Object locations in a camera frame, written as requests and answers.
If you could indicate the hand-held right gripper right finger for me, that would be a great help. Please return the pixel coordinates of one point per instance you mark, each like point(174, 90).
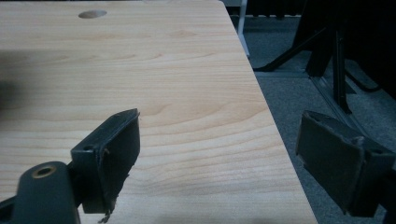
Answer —
point(336, 165)

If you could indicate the black metal stand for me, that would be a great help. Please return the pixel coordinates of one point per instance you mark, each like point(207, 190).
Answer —
point(337, 56)

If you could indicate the white table leg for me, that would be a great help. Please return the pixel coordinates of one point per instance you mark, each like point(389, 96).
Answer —
point(243, 28)

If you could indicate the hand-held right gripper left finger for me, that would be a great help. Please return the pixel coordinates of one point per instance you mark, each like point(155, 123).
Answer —
point(109, 161)

